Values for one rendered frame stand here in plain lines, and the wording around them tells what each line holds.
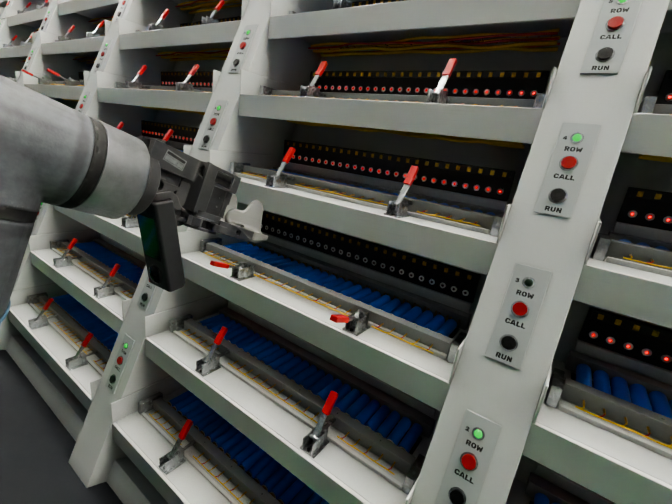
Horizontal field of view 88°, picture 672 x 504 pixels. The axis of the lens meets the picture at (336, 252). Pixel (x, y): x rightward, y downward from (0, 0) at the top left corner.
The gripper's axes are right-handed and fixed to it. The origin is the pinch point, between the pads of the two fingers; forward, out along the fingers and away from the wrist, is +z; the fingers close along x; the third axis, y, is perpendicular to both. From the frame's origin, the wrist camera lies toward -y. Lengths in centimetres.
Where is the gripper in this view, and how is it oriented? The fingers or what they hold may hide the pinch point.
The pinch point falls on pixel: (251, 237)
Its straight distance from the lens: 56.3
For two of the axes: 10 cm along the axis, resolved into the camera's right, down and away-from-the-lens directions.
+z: 4.9, 1.7, 8.6
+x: -8.2, -2.6, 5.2
